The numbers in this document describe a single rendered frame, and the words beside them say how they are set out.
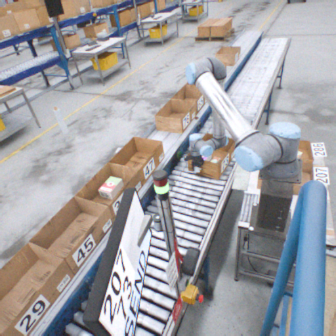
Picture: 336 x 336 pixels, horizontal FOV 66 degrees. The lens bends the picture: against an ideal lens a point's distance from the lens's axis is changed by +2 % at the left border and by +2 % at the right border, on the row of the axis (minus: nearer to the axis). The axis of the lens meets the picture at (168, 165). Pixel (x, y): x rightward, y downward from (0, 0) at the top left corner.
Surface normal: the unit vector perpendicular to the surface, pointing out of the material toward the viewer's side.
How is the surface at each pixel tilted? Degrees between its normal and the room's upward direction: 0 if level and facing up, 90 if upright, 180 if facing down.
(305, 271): 27
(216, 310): 0
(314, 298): 9
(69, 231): 0
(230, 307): 0
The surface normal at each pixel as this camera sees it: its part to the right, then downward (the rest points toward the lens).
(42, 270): -0.11, -0.78
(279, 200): -0.34, 0.62
